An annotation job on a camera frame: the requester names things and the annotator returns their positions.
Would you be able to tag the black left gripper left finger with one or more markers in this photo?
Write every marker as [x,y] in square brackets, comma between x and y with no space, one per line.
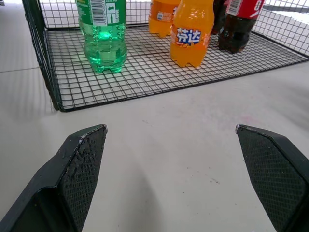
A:
[72,178]

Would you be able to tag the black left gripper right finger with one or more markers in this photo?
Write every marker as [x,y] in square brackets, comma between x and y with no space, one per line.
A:
[275,174]

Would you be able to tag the green soda bottle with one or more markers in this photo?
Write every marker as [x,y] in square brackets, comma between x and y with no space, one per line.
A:
[104,38]

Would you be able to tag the red label cola bottle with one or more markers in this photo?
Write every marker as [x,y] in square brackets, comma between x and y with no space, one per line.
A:
[219,17]
[237,26]

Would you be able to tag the orange Fanta soda bottle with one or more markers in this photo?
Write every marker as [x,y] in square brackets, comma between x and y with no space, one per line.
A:
[190,36]
[160,18]

